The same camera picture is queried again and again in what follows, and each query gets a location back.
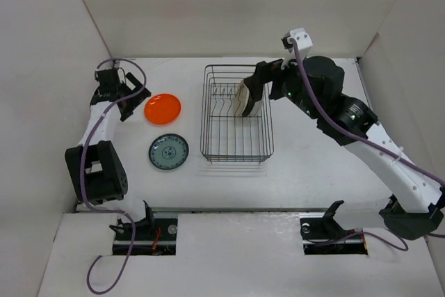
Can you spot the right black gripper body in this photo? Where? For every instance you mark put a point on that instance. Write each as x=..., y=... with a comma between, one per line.
x=288, y=84

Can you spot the grey wire dish rack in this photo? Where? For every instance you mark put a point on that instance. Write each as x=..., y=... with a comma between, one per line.
x=225, y=138

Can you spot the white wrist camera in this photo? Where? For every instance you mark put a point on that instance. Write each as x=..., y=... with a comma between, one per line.
x=110, y=64
x=296, y=40

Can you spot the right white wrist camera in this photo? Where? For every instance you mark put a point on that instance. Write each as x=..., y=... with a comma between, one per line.
x=296, y=40

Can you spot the black plate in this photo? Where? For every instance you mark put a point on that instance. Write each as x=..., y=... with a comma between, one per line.
x=248, y=102

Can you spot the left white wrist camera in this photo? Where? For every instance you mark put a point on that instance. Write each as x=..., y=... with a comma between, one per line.
x=110, y=64

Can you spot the blue patterned plate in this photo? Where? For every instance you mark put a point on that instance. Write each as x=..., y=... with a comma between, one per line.
x=168, y=152

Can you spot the cream floral plate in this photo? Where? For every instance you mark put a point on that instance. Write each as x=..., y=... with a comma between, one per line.
x=239, y=100

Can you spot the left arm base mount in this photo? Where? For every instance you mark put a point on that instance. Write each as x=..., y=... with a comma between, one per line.
x=153, y=238

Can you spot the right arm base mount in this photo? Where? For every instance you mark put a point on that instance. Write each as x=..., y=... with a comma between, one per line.
x=321, y=235

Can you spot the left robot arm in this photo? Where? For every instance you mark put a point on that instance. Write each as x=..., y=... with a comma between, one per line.
x=94, y=166

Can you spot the orange plate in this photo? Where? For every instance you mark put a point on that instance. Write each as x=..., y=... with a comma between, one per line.
x=162, y=109

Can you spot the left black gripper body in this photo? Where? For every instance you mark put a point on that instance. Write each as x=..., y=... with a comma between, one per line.
x=124, y=90

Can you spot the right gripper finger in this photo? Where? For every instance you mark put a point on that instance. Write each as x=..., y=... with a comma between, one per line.
x=263, y=73
x=257, y=93

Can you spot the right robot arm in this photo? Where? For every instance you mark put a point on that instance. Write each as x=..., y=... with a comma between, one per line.
x=314, y=85

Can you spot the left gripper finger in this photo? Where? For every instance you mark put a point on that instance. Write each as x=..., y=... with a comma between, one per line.
x=127, y=107
x=135, y=88

